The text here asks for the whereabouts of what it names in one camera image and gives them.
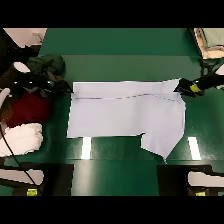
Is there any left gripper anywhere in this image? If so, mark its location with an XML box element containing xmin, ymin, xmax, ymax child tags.
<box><xmin>49</xmin><ymin>79</ymin><xmax>74</xmax><ymax>96</ymax></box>

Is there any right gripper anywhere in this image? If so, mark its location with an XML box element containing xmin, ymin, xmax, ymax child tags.
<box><xmin>173</xmin><ymin>77</ymin><xmax>205</xmax><ymax>98</ymax></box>

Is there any white shirt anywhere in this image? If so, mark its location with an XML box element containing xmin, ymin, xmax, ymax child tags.
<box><xmin>66</xmin><ymin>78</ymin><xmax>187</xmax><ymax>163</ymax></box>

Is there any dark green garment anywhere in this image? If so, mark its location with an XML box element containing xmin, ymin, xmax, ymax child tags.
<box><xmin>27</xmin><ymin>54</ymin><xmax>67</xmax><ymax>80</ymax></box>

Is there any red garment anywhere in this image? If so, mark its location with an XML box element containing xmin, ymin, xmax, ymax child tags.
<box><xmin>5</xmin><ymin>91</ymin><xmax>53</xmax><ymax>129</ymax></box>

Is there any white garment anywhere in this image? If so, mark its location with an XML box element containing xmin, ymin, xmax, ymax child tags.
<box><xmin>0</xmin><ymin>122</ymin><xmax>44</xmax><ymax>158</ymax></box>

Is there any black cable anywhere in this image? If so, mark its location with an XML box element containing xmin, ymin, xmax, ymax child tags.
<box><xmin>0</xmin><ymin>109</ymin><xmax>43</xmax><ymax>196</ymax></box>

